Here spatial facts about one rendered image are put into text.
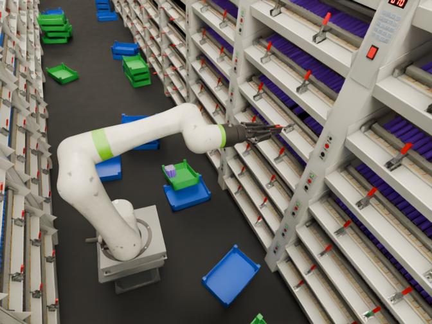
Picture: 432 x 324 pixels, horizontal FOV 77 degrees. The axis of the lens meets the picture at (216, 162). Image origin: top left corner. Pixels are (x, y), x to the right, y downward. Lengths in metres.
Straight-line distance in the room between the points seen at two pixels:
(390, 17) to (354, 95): 0.22
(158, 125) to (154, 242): 0.67
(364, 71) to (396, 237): 0.53
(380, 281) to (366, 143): 0.50
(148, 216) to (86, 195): 0.70
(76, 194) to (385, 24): 0.97
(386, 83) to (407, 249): 0.51
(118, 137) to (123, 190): 1.17
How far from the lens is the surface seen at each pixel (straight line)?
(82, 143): 1.04
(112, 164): 2.36
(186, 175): 2.13
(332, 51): 1.02
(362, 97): 0.93
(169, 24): 2.75
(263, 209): 1.66
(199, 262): 1.81
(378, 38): 0.89
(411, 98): 0.88
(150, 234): 1.50
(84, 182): 0.92
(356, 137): 1.00
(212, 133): 0.98
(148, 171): 2.26
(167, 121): 1.04
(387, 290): 1.19
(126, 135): 1.03
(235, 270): 1.80
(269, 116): 1.32
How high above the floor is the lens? 1.65
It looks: 45 degrees down
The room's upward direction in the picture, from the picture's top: 6 degrees clockwise
